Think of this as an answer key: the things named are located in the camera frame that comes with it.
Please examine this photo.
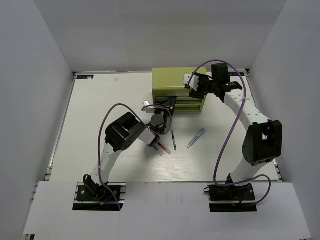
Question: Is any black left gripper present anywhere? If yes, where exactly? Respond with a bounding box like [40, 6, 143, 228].
[153, 95, 176, 123]

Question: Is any green top drawer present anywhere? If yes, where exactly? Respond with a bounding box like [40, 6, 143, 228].
[155, 96, 202, 104]

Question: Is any green drawer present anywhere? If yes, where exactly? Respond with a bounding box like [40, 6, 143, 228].
[155, 96, 202, 104]
[174, 103, 202, 112]

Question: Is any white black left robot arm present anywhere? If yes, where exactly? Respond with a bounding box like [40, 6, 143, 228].
[83, 97, 177, 200]

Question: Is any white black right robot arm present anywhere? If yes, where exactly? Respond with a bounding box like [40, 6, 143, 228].
[183, 60, 283, 201]

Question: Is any green bottom drawer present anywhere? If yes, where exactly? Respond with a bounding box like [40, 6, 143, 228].
[174, 103, 202, 112]

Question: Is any green metal tool chest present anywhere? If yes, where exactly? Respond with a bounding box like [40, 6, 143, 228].
[152, 67, 206, 110]

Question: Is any green capped clear pen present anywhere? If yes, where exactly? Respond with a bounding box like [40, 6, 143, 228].
[171, 130, 177, 151]

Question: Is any blue right corner label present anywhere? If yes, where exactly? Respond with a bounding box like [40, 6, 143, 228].
[228, 72, 245, 77]

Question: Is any blue corner label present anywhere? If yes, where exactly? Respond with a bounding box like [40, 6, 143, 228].
[76, 74, 94, 80]
[228, 72, 245, 77]

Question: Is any red ink clear pen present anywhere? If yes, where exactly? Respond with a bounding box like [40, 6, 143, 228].
[158, 142, 172, 155]

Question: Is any purple ink clear pen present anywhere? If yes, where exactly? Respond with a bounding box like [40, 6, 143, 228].
[153, 146, 163, 157]

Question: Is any blue left corner label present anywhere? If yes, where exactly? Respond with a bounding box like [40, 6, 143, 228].
[76, 74, 94, 80]

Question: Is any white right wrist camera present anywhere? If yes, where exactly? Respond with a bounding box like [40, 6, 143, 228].
[183, 74, 199, 91]

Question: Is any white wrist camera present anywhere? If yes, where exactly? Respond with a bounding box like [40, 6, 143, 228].
[141, 100, 156, 114]
[183, 74, 199, 91]

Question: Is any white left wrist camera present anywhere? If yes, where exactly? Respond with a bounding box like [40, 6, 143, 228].
[141, 100, 156, 114]

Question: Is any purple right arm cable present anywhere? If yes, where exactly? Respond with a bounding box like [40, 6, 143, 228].
[187, 58, 272, 206]

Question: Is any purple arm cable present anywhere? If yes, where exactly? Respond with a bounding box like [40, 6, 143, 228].
[187, 58, 272, 206]
[96, 102, 173, 210]

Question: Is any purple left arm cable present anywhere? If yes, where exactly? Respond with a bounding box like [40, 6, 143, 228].
[96, 102, 173, 210]

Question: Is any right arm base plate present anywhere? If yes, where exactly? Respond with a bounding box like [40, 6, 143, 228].
[203, 184, 257, 213]

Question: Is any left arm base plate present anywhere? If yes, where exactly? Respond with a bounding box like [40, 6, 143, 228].
[72, 183, 126, 212]

